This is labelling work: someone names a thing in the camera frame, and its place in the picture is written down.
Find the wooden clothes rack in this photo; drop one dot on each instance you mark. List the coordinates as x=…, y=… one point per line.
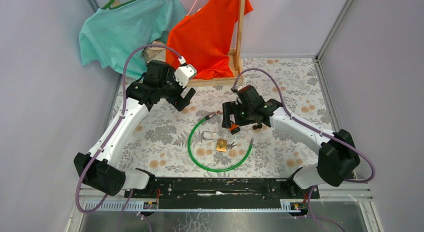
x=234, y=52

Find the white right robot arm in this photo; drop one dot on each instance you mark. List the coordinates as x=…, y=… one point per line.
x=335, y=150

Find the pink clothes hanger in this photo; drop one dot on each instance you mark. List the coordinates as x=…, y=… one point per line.
x=192, y=8

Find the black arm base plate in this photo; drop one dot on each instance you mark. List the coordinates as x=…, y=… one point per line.
x=222, y=192

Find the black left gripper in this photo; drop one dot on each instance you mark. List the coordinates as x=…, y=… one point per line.
x=177, y=101

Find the black head keys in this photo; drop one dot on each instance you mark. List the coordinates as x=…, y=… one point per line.
x=257, y=126

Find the orange black padlock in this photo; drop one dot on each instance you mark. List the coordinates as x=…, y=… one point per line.
x=234, y=129

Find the orange t-shirt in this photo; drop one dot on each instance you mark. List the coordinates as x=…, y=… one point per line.
x=204, y=38

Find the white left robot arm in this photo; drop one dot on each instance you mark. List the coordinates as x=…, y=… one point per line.
x=98, y=167

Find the brass padlock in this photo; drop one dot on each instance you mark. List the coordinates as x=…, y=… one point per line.
x=221, y=145

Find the silver keys bunch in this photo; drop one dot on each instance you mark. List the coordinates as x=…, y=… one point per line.
x=230, y=146

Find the teal t-shirt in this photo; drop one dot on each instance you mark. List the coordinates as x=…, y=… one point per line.
x=109, y=36

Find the slotted metal cable rail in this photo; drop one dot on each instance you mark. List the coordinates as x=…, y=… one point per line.
x=152, y=206

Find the green clothes hanger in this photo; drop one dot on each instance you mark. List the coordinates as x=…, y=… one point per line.
x=122, y=0

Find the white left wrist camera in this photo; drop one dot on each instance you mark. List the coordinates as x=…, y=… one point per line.
x=184, y=73

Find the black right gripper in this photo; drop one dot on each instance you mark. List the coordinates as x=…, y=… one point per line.
x=231, y=108

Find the beige crumpled cloth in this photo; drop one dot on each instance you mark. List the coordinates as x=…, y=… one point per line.
x=154, y=52

